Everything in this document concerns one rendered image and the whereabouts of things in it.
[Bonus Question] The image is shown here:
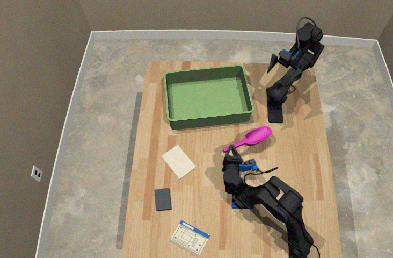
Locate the pink plastic scoop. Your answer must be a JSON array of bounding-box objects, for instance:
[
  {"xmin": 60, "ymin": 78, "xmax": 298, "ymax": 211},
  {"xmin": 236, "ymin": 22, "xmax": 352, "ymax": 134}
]
[{"xmin": 223, "ymin": 126, "xmax": 272, "ymax": 153}]

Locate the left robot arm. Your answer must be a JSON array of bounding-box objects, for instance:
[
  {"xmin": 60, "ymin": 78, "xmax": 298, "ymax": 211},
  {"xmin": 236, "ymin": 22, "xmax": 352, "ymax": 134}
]
[{"xmin": 223, "ymin": 169, "xmax": 314, "ymax": 258}]

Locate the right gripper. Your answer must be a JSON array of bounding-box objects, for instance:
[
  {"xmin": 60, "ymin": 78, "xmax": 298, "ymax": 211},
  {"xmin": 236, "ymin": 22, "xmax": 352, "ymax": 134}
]
[{"xmin": 267, "ymin": 46, "xmax": 304, "ymax": 86}]

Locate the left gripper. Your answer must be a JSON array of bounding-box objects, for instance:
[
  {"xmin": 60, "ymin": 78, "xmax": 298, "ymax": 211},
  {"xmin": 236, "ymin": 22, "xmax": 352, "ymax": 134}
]
[{"xmin": 222, "ymin": 144, "xmax": 258, "ymax": 174}]

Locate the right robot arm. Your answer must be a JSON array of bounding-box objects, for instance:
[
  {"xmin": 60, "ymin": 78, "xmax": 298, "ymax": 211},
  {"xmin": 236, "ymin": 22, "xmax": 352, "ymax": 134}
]
[{"xmin": 266, "ymin": 22, "xmax": 324, "ymax": 123}]

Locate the green plastic litter pan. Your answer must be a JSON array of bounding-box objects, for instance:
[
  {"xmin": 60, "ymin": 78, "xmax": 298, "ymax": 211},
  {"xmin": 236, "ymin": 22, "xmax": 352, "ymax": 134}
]
[{"xmin": 164, "ymin": 64, "xmax": 254, "ymax": 130}]

